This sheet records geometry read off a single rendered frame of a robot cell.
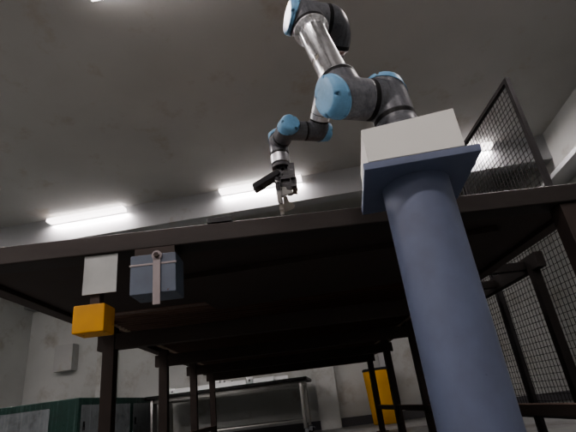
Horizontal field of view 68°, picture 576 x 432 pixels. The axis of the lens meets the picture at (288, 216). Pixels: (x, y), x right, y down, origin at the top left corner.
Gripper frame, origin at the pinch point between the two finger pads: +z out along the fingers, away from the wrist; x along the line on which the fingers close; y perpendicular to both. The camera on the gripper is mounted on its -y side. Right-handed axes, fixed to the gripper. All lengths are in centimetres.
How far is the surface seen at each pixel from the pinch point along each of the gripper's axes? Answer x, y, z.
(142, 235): -25, -42, 13
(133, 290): -27, -44, 30
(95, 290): -25, -56, 28
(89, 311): -27, -56, 35
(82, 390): 604, -378, 3
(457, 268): -53, 38, 42
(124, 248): -25, -48, 16
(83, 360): 604, -380, -45
